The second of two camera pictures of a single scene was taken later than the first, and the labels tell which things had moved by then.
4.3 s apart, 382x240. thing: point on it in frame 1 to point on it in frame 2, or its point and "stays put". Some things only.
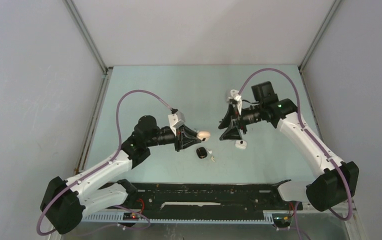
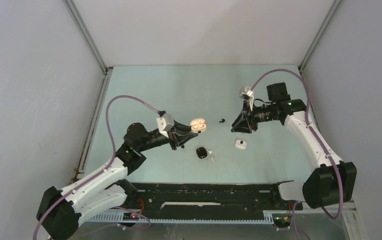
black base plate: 203,198 stays put
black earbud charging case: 201,152 stays put
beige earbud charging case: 204,135 to 198,125
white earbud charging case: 240,144 stays put
